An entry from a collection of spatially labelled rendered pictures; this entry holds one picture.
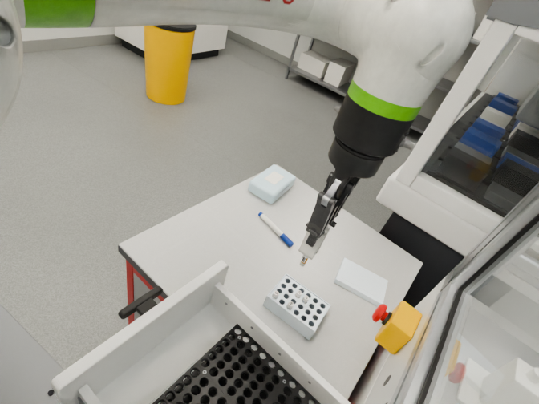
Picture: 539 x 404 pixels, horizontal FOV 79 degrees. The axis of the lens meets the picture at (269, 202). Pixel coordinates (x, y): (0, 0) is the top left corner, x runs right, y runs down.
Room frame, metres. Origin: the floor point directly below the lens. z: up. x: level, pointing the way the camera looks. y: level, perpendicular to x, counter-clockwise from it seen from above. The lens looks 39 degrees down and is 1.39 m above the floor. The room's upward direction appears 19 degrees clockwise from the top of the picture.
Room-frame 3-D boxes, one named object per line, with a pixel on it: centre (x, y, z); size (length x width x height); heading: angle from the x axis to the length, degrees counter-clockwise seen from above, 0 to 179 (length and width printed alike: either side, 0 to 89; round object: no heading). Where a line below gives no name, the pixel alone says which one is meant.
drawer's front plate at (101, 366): (0.25, 0.11, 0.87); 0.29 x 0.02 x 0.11; 153
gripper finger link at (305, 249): (0.42, -0.09, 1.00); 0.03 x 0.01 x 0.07; 68
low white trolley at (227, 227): (0.61, -0.10, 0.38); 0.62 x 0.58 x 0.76; 153
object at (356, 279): (0.59, -0.29, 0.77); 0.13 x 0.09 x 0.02; 76
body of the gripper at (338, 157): (0.43, -0.10, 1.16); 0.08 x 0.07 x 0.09; 158
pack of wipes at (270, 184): (0.86, 0.01, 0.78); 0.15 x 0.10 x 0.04; 160
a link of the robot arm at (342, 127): (0.43, -0.10, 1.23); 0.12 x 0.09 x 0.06; 68
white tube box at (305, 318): (0.45, -0.13, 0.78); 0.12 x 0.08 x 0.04; 68
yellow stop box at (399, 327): (0.40, -0.31, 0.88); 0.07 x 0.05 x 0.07; 153
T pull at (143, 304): (0.26, 0.13, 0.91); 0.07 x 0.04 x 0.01; 153
